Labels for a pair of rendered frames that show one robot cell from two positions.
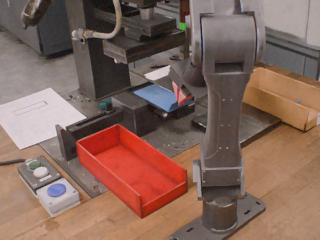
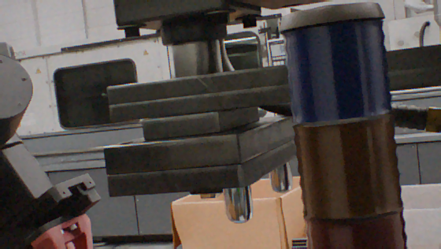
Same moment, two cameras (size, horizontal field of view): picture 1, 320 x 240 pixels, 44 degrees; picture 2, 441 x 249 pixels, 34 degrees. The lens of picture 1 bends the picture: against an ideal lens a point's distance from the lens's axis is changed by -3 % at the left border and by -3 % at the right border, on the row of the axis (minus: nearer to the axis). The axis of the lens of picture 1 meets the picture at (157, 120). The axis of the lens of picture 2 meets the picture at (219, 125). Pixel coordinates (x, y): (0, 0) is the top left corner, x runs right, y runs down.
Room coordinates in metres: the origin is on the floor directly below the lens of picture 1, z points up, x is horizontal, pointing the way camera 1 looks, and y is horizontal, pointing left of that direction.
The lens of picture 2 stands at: (1.43, -0.30, 1.17)
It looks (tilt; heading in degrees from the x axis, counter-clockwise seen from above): 3 degrees down; 146
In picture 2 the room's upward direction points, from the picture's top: 7 degrees counter-clockwise
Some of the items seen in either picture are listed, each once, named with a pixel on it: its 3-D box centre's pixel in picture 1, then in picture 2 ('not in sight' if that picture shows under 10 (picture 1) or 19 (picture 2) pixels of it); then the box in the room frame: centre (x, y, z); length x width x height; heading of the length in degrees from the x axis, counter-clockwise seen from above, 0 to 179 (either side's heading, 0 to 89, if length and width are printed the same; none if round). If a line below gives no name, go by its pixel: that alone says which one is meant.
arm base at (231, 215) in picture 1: (219, 209); not in sight; (0.54, -0.10, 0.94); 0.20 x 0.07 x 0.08; 126
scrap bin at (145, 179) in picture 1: (128, 166); not in sight; (0.71, 0.07, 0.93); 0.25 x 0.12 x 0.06; 36
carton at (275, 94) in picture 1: (281, 98); not in sight; (0.97, -0.35, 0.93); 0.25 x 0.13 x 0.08; 36
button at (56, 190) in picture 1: (56, 191); not in sight; (0.64, 0.22, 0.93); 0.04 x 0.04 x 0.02
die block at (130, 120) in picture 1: (154, 106); not in sight; (0.96, 0.00, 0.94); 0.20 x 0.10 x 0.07; 126
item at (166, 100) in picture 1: (163, 93); not in sight; (0.90, -0.02, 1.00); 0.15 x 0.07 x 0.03; 36
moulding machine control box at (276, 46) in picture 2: not in sight; (286, 65); (-2.50, 3.02, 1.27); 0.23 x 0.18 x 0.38; 122
